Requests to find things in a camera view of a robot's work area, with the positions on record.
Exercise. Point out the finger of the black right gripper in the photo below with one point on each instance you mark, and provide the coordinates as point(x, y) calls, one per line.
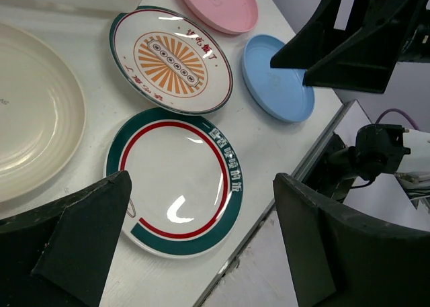
point(316, 40)

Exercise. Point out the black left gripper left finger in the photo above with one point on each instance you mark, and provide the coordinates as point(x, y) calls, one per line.
point(60, 254)

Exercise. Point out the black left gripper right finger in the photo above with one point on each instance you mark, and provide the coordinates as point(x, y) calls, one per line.
point(339, 256)

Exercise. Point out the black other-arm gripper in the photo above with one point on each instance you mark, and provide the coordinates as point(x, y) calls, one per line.
point(388, 32)

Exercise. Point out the blue plastic plate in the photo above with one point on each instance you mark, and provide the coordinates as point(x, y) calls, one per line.
point(280, 92)

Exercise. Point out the green red rimmed white plate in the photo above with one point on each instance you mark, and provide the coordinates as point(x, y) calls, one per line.
point(187, 182)

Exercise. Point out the cream ribbed plate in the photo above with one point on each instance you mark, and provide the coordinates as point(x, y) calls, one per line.
point(43, 113)

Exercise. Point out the orange sunburst white plate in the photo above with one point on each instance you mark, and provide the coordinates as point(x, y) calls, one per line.
point(171, 61)

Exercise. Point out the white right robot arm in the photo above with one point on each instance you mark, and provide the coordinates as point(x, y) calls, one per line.
point(378, 149)

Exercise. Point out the pink plastic plate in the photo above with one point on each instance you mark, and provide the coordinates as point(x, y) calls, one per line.
point(227, 16)

